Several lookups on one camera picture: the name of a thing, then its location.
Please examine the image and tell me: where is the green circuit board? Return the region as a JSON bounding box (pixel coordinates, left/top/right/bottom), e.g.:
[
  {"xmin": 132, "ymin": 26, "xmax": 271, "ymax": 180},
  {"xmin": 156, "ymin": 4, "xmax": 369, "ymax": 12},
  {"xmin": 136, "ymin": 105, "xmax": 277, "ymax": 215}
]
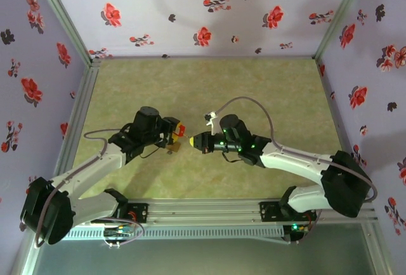
[{"xmin": 103, "ymin": 227, "xmax": 134, "ymax": 238}]

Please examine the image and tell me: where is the black controller with green light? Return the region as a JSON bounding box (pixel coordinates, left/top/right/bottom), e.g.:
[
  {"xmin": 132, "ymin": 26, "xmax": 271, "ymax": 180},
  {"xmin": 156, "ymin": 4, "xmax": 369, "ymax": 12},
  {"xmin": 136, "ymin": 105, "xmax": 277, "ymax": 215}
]
[{"xmin": 283, "ymin": 222, "xmax": 311, "ymax": 245}]

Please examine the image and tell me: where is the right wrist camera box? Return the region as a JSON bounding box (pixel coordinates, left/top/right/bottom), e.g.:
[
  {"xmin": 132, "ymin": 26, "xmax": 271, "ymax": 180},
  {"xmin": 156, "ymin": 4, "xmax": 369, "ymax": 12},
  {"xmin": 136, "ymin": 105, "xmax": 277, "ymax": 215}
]
[{"xmin": 203, "ymin": 111, "xmax": 220, "ymax": 137}]

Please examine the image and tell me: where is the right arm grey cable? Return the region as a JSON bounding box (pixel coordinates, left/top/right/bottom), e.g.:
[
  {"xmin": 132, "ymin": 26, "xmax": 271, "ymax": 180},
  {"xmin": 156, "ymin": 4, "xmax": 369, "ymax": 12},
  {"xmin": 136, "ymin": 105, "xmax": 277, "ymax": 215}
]
[{"xmin": 215, "ymin": 97, "xmax": 378, "ymax": 246}]

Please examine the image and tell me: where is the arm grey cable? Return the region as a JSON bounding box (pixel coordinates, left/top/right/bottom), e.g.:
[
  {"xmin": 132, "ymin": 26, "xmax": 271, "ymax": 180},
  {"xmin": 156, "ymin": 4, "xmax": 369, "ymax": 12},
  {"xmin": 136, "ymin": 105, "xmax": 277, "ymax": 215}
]
[
  {"xmin": 33, "ymin": 128, "xmax": 145, "ymax": 249},
  {"xmin": 215, "ymin": 97, "xmax": 378, "ymax": 246}
]

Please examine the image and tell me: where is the left arm grey cable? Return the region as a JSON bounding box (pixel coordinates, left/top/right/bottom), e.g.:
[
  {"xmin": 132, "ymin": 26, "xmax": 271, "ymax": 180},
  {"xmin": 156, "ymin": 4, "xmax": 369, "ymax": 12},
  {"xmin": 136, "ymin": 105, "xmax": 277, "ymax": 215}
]
[{"xmin": 33, "ymin": 128, "xmax": 145, "ymax": 249}]

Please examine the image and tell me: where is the aluminium frame rail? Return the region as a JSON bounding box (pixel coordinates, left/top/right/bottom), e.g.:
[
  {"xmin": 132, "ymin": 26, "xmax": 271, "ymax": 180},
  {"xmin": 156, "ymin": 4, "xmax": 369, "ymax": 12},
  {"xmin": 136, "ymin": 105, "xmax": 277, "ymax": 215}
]
[
  {"xmin": 72, "ymin": 198, "xmax": 380, "ymax": 227},
  {"xmin": 50, "ymin": 58, "xmax": 102, "ymax": 180}
]

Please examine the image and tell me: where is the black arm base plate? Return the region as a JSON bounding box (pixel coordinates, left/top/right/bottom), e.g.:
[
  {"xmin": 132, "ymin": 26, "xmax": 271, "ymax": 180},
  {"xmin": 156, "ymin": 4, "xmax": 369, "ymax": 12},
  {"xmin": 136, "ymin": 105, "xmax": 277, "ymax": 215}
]
[
  {"xmin": 259, "ymin": 201, "xmax": 318, "ymax": 222},
  {"xmin": 120, "ymin": 203, "xmax": 149, "ymax": 225}
]

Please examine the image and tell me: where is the slotted grey cable duct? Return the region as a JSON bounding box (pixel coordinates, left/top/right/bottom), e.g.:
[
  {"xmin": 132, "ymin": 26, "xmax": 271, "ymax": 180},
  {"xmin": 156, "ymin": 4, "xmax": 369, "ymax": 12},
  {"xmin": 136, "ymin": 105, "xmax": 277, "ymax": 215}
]
[{"xmin": 63, "ymin": 225, "xmax": 285, "ymax": 241}]

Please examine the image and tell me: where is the aluminium frame post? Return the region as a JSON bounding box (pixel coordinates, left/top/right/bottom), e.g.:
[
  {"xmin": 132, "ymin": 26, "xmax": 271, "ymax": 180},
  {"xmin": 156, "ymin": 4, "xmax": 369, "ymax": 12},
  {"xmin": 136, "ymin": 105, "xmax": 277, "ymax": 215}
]
[
  {"xmin": 313, "ymin": 0, "xmax": 372, "ymax": 60},
  {"xmin": 30, "ymin": 0, "xmax": 93, "ymax": 63}
]

